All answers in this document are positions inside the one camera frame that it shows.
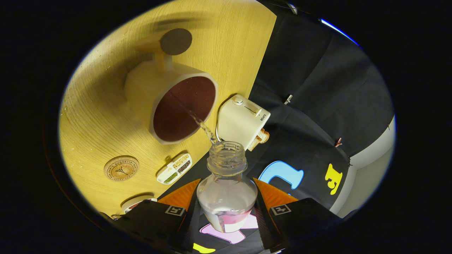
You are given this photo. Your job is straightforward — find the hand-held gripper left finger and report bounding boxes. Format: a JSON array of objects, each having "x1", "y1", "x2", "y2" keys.
[{"x1": 113, "y1": 178, "x2": 202, "y2": 253}]

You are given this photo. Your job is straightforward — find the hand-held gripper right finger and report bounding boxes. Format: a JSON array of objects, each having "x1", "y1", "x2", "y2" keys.
[{"x1": 252, "y1": 177, "x2": 343, "y2": 253}]

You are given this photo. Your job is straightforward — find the clear plastic juice bottle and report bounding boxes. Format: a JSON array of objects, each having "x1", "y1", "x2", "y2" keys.
[{"x1": 196, "y1": 141, "x2": 258, "y2": 233}]

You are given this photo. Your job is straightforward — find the beige cup with wooden handle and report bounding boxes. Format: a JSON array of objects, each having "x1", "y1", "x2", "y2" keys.
[{"x1": 124, "y1": 28, "x2": 218, "y2": 145}]

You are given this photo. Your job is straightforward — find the white round plate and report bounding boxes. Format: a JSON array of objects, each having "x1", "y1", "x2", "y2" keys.
[{"x1": 121, "y1": 195, "x2": 157, "y2": 214}]

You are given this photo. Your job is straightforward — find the white divided seasoning dish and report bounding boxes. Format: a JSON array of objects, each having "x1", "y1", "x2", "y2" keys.
[{"x1": 156, "y1": 153, "x2": 192, "y2": 185}]

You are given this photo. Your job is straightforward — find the wooden table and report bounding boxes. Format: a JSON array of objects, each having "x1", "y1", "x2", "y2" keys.
[{"x1": 58, "y1": 0, "x2": 277, "y2": 221}]

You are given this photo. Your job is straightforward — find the white toaster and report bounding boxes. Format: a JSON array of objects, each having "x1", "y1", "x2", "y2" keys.
[{"x1": 216, "y1": 94, "x2": 271, "y2": 151}]

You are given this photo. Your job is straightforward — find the black backdrop cloth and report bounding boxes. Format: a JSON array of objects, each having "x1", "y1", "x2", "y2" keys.
[{"x1": 155, "y1": 0, "x2": 395, "y2": 254}]

